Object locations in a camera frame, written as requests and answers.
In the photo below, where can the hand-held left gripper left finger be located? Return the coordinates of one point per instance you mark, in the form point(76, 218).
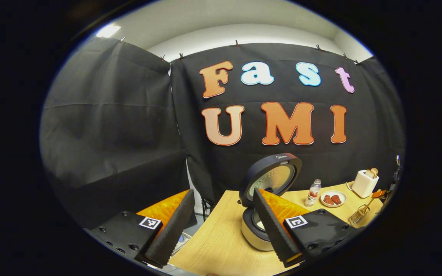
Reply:
point(175, 230)

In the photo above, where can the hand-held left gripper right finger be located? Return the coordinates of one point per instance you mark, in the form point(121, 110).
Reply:
point(271, 230)

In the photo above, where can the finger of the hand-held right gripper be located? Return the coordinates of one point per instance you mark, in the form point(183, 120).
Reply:
point(379, 193)

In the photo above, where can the dark lidded rice cooker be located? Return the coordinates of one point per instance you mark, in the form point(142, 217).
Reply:
point(274, 180)

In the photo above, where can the white toaster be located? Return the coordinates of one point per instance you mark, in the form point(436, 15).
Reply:
point(363, 188)

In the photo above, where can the toast slice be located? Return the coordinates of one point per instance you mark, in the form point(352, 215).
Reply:
point(375, 171)
point(369, 174)

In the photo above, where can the white round plate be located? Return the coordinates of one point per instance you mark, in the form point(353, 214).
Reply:
point(343, 199)

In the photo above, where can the black tripod stand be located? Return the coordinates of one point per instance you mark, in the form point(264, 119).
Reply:
point(205, 209)

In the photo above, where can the red meat piece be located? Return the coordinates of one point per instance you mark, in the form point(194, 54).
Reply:
point(328, 199)
point(336, 199)

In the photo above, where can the small clear bottle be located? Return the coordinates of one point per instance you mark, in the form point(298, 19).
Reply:
point(312, 195)

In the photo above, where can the black backdrop cloth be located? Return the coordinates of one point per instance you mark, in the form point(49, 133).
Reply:
point(109, 115)

